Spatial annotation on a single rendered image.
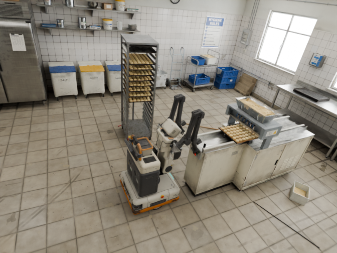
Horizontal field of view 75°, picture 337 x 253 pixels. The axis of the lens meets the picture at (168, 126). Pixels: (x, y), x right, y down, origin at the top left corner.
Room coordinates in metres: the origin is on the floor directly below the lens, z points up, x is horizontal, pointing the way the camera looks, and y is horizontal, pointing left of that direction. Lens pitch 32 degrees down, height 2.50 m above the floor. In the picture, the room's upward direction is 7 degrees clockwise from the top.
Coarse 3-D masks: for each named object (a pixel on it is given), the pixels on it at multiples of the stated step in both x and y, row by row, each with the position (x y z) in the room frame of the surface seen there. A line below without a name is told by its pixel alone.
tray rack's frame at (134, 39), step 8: (120, 40) 3.83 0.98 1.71; (128, 40) 3.37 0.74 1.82; (136, 40) 3.44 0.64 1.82; (144, 40) 3.52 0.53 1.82; (152, 40) 3.59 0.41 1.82; (144, 104) 3.98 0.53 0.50; (136, 120) 3.89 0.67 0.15; (136, 128) 3.61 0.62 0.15; (144, 128) 3.65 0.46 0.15; (136, 136) 3.34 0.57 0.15; (144, 136) 3.37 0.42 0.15
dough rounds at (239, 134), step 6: (228, 126) 2.77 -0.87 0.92; (234, 126) 2.81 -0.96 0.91; (240, 126) 2.81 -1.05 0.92; (228, 132) 2.62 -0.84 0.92; (234, 132) 2.64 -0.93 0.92; (240, 132) 2.66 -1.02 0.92; (246, 132) 2.68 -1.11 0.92; (234, 138) 2.48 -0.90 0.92; (240, 138) 2.53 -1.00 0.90; (246, 138) 2.52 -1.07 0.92; (252, 138) 2.57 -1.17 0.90
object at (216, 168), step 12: (204, 144) 2.30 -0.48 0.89; (216, 144) 2.41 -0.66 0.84; (240, 144) 2.48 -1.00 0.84; (192, 156) 2.38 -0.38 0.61; (204, 156) 2.18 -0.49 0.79; (216, 156) 2.27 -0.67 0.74; (228, 156) 2.39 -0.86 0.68; (240, 156) 2.51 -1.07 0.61; (192, 168) 2.33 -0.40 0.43; (204, 168) 2.20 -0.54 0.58; (216, 168) 2.31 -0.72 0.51; (228, 168) 2.43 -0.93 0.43; (192, 180) 2.28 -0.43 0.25; (204, 180) 2.23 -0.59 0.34; (216, 180) 2.34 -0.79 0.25; (228, 180) 2.47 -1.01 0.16; (192, 192) 2.28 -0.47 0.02; (204, 192) 2.30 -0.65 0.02
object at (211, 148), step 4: (288, 128) 3.00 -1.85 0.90; (292, 128) 3.02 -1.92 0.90; (296, 128) 3.08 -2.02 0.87; (280, 132) 2.89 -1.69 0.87; (220, 144) 2.33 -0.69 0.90; (224, 144) 2.34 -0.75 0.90; (228, 144) 2.37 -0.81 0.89; (232, 144) 2.40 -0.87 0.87; (236, 144) 2.44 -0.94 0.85; (204, 148) 2.20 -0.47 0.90; (208, 148) 2.21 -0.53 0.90; (212, 148) 2.23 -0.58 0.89; (216, 148) 2.27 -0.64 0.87; (220, 148) 2.31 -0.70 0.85; (204, 152) 2.18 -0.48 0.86
